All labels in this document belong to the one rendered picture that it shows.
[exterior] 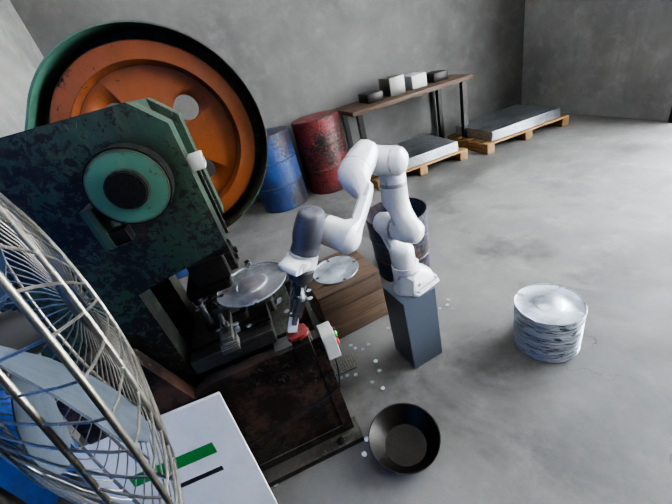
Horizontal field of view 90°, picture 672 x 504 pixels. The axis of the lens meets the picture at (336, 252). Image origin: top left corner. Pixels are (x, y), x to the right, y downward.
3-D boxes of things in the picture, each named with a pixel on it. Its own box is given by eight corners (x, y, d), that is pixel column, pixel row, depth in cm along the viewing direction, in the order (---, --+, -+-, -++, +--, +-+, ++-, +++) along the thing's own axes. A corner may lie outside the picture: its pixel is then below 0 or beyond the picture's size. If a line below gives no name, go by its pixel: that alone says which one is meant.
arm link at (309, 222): (338, 243, 108) (311, 234, 112) (346, 204, 103) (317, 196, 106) (310, 260, 93) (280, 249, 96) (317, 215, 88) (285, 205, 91)
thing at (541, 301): (528, 278, 175) (528, 277, 175) (595, 296, 155) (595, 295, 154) (503, 311, 161) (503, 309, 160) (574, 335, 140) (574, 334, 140)
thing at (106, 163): (193, 161, 139) (175, 116, 130) (181, 214, 82) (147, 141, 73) (150, 173, 135) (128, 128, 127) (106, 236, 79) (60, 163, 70)
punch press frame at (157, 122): (310, 342, 186) (205, 81, 118) (334, 405, 150) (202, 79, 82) (168, 404, 173) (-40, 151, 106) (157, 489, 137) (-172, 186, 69)
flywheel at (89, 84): (46, 33, 123) (93, 218, 154) (19, 25, 106) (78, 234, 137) (247, 55, 146) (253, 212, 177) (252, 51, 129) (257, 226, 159)
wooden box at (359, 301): (361, 285, 244) (350, 245, 227) (388, 313, 213) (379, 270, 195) (311, 309, 235) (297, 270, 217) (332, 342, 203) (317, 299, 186)
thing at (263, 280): (217, 319, 120) (216, 317, 119) (216, 279, 144) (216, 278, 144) (293, 289, 124) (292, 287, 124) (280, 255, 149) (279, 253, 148)
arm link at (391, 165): (387, 179, 142) (383, 136, 133) (425, 180, 132) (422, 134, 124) (363, 196, 129) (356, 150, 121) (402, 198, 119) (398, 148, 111)
